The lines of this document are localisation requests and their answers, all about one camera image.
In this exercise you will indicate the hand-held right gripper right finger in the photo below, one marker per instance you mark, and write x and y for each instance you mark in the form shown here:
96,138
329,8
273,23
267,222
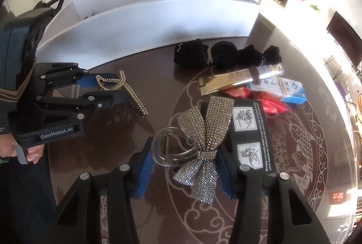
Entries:
226,179

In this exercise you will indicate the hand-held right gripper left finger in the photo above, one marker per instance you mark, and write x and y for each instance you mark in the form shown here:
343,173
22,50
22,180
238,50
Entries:
142,176

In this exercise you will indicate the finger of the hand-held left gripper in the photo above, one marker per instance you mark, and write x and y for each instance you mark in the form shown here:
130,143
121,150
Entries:
87,81
110,98

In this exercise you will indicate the gold pearl hair claw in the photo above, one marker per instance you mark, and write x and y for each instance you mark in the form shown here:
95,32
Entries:
138,103

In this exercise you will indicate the clear plastic hair claw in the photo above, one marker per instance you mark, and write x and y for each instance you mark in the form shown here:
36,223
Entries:
169,162

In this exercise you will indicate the rhinestone bow hair clip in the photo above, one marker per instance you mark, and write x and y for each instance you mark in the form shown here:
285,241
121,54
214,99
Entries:
209,142

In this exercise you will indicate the black box with white labels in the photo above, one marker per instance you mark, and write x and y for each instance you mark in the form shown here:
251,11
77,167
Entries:
265,130

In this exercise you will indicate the white cardboard box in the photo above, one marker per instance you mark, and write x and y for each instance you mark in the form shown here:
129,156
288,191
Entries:
141,23

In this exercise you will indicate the red snack packet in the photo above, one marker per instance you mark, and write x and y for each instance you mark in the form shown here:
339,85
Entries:
268,105

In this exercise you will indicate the gold silver cosmetic tube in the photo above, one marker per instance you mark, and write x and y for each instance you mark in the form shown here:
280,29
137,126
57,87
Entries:
226,79

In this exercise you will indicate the brown patterned desktop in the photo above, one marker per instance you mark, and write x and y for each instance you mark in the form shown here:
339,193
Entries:
113,142

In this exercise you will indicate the person's left hand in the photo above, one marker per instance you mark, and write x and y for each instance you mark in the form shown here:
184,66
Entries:
35,154

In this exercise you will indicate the dark brown bag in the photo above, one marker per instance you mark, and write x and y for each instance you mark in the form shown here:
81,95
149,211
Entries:
53,3

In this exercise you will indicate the brown elastic band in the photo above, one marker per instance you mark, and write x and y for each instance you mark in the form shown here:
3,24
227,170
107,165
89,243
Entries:
256,77

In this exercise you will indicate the blue white medicine box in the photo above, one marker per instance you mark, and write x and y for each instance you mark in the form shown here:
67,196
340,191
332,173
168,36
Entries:
294,88

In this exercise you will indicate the black flat television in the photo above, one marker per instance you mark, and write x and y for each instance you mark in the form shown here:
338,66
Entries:
345,34

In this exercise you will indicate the green wall plant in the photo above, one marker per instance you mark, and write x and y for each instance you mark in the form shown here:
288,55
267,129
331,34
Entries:
315,8

